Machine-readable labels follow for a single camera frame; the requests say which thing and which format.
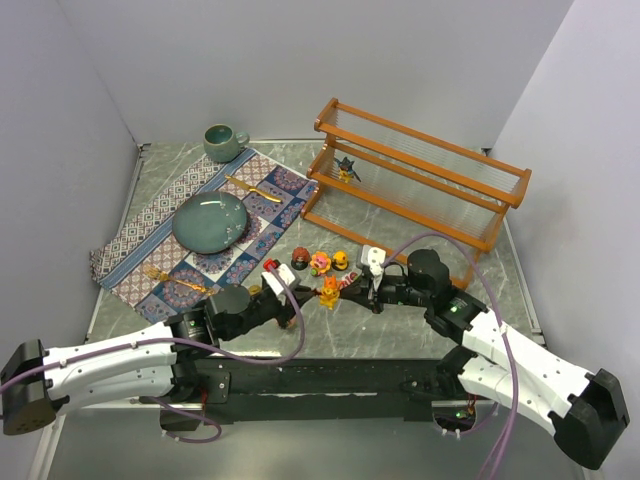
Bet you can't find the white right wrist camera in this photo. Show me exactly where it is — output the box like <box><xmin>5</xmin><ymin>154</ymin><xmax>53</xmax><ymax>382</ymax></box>
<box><xmin>356</xmin><ymin>245</ymin><xmax>386</xmax><ymax>291</ymax></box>

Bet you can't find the teal ceramic plate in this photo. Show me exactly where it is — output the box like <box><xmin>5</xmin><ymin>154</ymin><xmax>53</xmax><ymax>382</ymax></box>
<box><xmin>172</xmin><ymin>191</ymin><xmax>249</xmax><ymax>254</ymax></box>

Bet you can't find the orange fox figurine toy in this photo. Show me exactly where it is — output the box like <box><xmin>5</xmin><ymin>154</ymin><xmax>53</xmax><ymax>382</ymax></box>
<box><xmin>315</xmin><ymin>275</ymin><xmax>340</xmax><ymax>310</ymax></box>

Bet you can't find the patterned table runner cloth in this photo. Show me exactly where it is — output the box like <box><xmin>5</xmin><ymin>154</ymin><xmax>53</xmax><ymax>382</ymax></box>
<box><xmin>90</xmin><ymin>149</ymin><xmax>315</xmax><ymax>323</ymax></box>

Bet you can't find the orange wooden two-tier shelf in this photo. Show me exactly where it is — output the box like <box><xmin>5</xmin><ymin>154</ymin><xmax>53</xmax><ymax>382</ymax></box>
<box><xmin>301</xmin><ymin>98</ymin><xmax>532</xmax><ymax>260</ymax></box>

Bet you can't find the green ceramic mug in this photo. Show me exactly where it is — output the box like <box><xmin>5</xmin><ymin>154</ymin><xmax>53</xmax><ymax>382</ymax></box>
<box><xmin>203</xmin><ymin>124</ymin><xmax>250</xmax><ymax>163</ymax></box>

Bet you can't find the strawberry cake toy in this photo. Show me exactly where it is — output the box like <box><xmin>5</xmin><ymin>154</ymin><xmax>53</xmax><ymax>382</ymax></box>
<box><xmin>338</xmin><ymin>272</ymin><xmax>359</xmax><ymax>290</ymax></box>

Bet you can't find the red-haired figurine toy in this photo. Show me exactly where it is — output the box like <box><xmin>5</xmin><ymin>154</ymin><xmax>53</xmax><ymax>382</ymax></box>
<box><xmin>290</xmin><ymin>247</ymin><xmax>311</xmax><ymax>271</ymax></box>

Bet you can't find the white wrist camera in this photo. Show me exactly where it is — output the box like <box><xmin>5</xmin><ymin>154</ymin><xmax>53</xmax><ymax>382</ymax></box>
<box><xmin>356</xmin><ymin>245</ymin><xmax>386</xmax><ymax>291</ymax></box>
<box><xmin>261</xmin><ymin>259</ymin><xmax>300</xmax><ymax>298</ymax></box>

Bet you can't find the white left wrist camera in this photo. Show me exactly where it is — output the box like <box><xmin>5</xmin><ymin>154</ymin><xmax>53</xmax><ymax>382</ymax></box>
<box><xmin>261</xmin><ymin>259</ymin><xmax>300</xmax><ymax>298</ymax></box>

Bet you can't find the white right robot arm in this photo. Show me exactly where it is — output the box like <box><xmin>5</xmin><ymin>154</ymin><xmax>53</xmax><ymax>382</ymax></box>
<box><xmin>340</xmin><ymin>245</ymin><xmax>630</xmax><ymax>470</ymax></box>

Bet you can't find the gold fork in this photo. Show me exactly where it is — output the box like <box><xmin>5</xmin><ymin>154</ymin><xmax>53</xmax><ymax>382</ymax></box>
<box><xmin>142</xmin><ymin>265</ymin><xmax>215</xmax><ymax>295</ymax></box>

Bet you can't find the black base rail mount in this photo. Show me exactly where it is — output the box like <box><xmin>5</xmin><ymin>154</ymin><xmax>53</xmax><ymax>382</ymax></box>
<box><xmin>161</xmin><ymin>354</ymin><xmax>490</xmax><ymax>425</ymax></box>

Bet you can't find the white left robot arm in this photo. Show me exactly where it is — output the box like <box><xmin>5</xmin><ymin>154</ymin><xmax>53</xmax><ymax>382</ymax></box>
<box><xmin>1</xmin><ymin>285</ymin><xmax>319</xmax><ymax>435</ymax></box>

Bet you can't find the gold butter knife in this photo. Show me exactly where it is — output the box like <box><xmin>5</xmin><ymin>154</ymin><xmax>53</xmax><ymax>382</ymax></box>
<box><xmin>225</xmin><ymin>175</ymin><xmax>282</xmax><ymax>203</ymax></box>

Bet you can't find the pink sunflower pig toy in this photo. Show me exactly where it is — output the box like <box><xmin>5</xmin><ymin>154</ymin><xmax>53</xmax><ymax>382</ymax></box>
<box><xmin>309</xmin><ymin>251</ymin><xmax>332</xmax><ymax>277</ymax></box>

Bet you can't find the yellow duck figurine toy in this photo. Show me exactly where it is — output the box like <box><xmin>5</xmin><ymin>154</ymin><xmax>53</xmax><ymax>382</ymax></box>
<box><xmin>332</xmin><ymin>250</ymin><xmax>349</xmax><ymax>271</ymax></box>

